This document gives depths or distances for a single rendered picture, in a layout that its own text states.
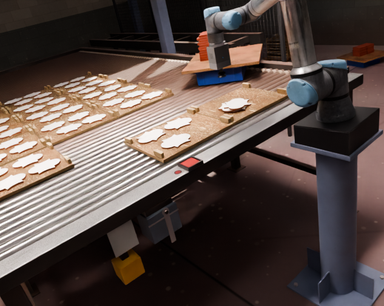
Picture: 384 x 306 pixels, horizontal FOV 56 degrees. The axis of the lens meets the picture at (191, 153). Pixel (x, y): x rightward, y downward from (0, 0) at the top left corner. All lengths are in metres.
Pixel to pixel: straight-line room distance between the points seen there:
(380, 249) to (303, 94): 1.26
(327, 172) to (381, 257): 0.84
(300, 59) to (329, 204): 0.68
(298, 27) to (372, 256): 1.43
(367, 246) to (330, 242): 0.55
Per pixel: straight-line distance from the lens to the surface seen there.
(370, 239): 2.44
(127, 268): 1.41
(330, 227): 1.81
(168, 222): 1.41
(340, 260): 1.94
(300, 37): 1.37
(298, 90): 1.39
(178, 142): 1.60
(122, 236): 1.36
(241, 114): 1.79
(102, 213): 1.32
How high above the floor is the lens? 1.60
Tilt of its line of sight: 26 degrees down
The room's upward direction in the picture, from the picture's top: 12 degrees counter-clockwise
